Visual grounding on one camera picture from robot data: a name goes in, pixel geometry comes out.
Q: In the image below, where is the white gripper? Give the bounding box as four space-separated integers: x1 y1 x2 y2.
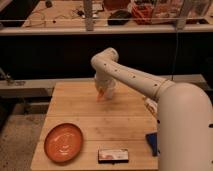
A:
94 75 116 94

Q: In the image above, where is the metal clamp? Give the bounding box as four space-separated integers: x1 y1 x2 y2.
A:
0 67 25 86

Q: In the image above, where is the white ceramic cup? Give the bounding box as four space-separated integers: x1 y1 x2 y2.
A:
104 88 115 100

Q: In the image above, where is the white bottle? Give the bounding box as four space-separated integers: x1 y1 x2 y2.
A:
143 96 157 117

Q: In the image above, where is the orange plate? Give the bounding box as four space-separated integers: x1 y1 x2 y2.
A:
44 123 84 163

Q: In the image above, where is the orange basket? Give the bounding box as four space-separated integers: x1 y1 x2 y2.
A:
131 5 152 25

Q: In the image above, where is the black and white box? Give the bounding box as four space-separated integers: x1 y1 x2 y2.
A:
98 149 129 163

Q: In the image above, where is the black bowl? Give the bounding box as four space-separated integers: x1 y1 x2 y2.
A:
107 10 131 26

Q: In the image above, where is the grey metal post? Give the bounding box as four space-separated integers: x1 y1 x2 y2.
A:
83 0 94 31

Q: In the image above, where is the blue cloth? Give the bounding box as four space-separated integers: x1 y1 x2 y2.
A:
145 133 158 157

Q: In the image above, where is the orange pepper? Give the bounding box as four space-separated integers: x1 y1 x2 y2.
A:
97 90 104 101

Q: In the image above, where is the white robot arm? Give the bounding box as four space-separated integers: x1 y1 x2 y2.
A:
91 48 213 171

